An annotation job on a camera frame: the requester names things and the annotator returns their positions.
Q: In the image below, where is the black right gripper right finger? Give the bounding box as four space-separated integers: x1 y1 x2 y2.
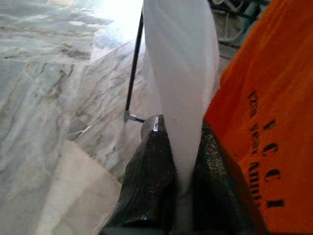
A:
192 119 268 232

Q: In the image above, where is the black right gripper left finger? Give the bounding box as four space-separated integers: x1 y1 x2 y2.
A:
100 114 182 232

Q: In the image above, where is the white garment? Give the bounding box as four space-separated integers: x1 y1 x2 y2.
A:
140 0 220 196

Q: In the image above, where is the black metal drying rack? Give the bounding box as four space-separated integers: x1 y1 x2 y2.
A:
123 7 147 124

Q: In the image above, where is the orange shirt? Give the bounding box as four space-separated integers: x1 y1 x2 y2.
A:
204 0 313 235

